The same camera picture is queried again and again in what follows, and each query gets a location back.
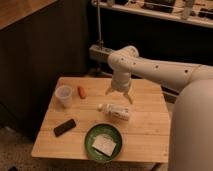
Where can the dark wooden cabinet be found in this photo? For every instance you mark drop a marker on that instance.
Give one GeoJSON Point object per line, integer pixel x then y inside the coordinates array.
{"type": "Point", "coordinates": [34, 53]}

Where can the grey shelf beam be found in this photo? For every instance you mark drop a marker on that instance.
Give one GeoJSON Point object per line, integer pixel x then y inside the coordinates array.
{"type": "Point", "coordinates": [100, 53]}

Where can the clear plastic cup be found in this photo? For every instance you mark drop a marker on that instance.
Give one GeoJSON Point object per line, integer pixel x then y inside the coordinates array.
{"type": "Point", "coordinates": [64, 94]}

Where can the upper cluttered shelf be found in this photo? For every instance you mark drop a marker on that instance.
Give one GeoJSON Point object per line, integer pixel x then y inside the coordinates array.
{"type": "Point", "coordinates": [194, 12]}

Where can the wooden folding table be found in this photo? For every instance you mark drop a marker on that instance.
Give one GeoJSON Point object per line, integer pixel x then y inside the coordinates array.
{"type": "Point", "coordinates": [145, 135]}

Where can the small orange carrot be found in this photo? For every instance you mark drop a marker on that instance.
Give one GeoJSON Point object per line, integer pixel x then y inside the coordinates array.
{"type": "Point", "coordinates": [81, 92]}

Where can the white sponge block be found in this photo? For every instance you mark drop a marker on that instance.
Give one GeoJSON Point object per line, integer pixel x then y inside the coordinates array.
{"type": "Point", "coordinates": [104, 145]}

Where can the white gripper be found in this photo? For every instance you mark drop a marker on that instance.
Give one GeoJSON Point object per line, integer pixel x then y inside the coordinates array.
{"type": "Point", "coordinates": [121, 82]}

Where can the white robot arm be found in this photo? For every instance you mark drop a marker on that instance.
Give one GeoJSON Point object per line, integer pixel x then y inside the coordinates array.
{"type": "Point", "coordinates": [191, 131]}

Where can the metal pole stand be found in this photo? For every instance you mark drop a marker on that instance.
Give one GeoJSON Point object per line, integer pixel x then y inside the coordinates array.
{"type": "Point", "coordinates": [100, 40]}

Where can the black rectangular bar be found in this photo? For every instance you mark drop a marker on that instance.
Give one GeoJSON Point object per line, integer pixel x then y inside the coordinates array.
{"type": "Point", "coordinates": [64, 127]}

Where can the green round plate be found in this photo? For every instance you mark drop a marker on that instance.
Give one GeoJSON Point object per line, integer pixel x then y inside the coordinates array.
{"type": "Point", "coordinates": [108, 131]}

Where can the white plastic bottle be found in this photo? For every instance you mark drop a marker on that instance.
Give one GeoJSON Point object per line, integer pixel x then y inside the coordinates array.
{"type": "Point", "coordinates": [114, 110]}

